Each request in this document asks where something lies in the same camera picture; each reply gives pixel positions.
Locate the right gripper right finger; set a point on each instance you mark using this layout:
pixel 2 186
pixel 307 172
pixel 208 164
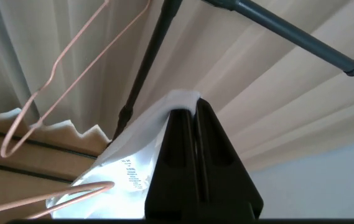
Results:
pixel 226 186

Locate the pink clothes hanger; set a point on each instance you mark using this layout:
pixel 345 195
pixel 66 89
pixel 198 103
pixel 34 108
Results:
pixel 5 155
pixel 86 185

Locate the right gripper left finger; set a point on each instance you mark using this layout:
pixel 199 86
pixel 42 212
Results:
pixel 170 186

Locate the white printed t-shirt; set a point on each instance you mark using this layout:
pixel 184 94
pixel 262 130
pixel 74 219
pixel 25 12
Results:
pixel 123 193

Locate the beige curtain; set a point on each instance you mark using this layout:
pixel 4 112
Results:
pixel 257 93

